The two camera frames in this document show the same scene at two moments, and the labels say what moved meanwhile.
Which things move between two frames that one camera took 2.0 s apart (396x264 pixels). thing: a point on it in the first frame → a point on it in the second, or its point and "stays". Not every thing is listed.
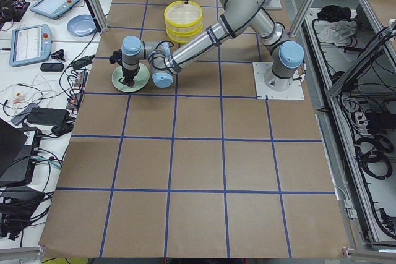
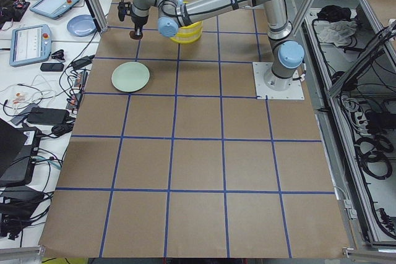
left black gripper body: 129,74 → 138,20
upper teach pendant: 56,2 stays
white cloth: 339,32 stays
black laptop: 18,150 stays
